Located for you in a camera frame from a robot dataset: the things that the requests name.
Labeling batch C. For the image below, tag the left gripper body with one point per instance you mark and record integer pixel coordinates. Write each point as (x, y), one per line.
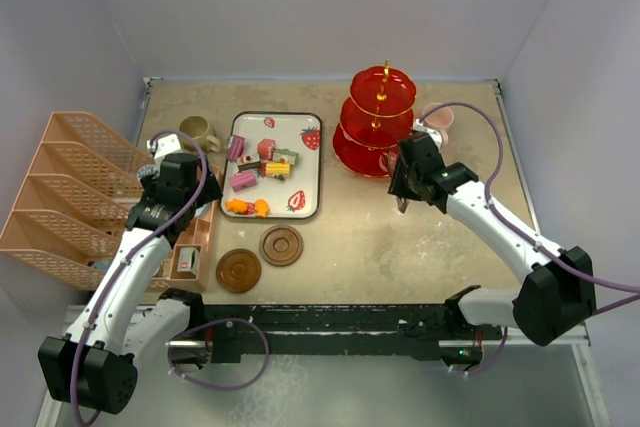
(196, 191)

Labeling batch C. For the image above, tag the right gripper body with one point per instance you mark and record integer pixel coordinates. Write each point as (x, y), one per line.
(404, 181)

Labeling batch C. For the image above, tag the metal tongs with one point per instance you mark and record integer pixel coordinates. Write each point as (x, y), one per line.
(397, 185)

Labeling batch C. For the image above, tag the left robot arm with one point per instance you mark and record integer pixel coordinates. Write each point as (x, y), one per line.
(96, 363)

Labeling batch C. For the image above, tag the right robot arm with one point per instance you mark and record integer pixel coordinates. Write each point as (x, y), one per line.
(553, 295)

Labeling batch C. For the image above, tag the round blue white tin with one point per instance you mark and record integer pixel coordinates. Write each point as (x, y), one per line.
(146, 171)

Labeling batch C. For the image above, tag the beige ceramic mug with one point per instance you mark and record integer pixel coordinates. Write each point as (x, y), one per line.
(202, 132)

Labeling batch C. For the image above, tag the pink mug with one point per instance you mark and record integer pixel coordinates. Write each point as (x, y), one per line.
(441, 120)

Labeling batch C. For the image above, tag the purple cake slice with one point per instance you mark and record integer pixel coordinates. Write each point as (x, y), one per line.
(235, 147)

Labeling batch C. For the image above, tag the orange fish cake left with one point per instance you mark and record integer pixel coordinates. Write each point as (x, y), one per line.
(236, 206)

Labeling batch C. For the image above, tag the orange fish cake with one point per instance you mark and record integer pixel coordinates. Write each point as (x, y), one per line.
(260, 208)
(236, 206)

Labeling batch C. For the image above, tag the chocolate cake slice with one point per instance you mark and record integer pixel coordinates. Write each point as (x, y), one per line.
(247, 163)

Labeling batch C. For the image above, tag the red three-tier cake stand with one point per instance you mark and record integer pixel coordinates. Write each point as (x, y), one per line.
(377, 114)

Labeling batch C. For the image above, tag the small grey box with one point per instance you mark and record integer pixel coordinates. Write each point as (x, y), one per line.
(188, 260)

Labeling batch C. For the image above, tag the orange fish cake right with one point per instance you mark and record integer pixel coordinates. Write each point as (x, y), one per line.
(260, 208)

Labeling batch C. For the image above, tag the salmon pink cake slice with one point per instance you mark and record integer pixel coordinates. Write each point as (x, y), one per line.
(266, 148)

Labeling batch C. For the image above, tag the yellow cake slice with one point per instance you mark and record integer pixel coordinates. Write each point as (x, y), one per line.
(277, 170)

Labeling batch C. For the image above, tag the green cake slice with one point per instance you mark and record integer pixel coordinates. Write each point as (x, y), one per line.
(285, 156)

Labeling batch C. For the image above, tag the brown wooden coaster left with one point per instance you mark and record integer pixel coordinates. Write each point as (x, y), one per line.
(238, 271)

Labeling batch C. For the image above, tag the brown wooden coaster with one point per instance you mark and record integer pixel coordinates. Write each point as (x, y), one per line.
(238, 271)
(281, 245)

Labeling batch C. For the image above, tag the pink desk organizer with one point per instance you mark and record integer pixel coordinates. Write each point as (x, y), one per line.
(69, 215)

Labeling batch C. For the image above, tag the white strawberry tray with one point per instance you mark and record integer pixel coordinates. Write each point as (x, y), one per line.
(298, 196)

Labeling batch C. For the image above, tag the brown wooden coaster right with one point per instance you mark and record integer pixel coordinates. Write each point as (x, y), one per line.
(281, 245)

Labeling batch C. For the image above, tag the black base frame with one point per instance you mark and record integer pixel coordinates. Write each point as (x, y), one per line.
(423, 332)

